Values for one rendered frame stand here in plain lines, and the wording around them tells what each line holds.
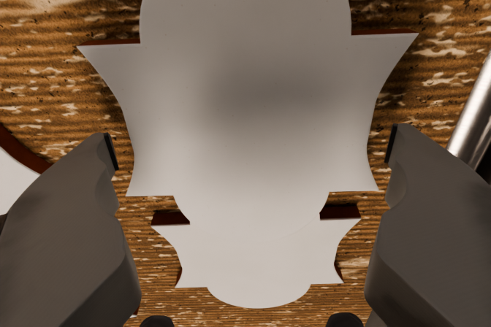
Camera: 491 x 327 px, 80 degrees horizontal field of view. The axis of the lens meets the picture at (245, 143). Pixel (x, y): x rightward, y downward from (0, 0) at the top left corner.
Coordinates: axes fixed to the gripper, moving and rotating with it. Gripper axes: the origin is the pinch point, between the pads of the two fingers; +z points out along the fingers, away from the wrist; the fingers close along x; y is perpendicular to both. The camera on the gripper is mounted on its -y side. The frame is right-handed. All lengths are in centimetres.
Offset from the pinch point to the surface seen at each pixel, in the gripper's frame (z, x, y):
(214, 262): 1.4, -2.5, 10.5
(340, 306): 3.2, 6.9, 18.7
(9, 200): 0.8, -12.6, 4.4
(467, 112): 3.3, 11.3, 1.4
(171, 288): 2.8, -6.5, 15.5
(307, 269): 1.5, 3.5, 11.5
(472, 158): 3.4, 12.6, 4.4
